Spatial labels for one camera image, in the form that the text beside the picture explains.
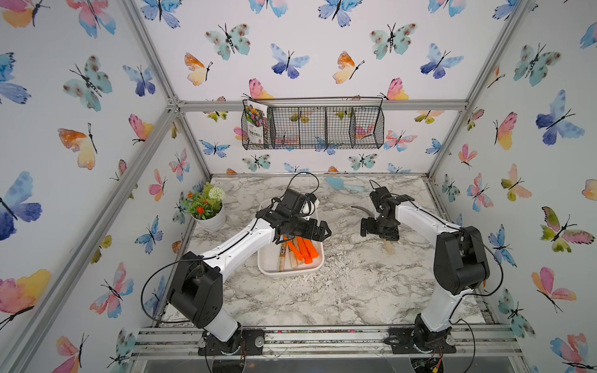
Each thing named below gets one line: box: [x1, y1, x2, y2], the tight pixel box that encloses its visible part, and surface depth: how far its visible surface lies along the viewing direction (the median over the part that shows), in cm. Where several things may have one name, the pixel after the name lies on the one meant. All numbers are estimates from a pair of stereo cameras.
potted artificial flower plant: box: [184, 181, 227, 227], surface depth 93 cm
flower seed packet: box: [245, 99, 269, 145], surface depth 91 cm
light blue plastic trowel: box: [325, 176, 367, 193], surface depth 121 cm
